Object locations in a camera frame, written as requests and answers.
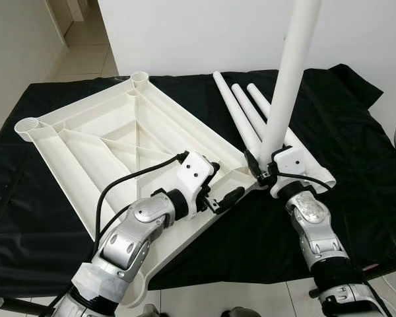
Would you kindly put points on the grey robot left foot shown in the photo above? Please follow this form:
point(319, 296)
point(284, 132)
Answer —
point(150, 312)

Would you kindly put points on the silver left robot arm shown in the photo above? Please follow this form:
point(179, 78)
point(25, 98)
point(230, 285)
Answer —
point(129, 238)

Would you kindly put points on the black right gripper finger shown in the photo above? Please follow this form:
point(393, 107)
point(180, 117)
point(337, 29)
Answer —
point(252, 164)

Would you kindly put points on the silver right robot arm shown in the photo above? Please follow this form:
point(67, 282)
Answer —
point(313, 228)

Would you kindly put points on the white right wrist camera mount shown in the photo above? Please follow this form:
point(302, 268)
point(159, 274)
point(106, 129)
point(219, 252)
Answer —
point(292, 162)

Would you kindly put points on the white plastic table leg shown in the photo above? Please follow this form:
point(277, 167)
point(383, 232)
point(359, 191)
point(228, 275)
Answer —
point(320, 175)
point(236, 109)
point(249, 105)
point(290, 72)

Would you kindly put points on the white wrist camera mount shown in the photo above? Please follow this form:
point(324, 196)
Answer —
point(197, 173)
point(292, 162)

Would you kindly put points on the white plastic children table top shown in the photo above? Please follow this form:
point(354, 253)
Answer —
point(86, 145)

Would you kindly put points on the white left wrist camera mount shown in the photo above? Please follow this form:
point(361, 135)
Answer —
point(197, 173)

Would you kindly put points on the black tablecloth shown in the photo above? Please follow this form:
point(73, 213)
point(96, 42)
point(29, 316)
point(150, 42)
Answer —
point(356, 218)

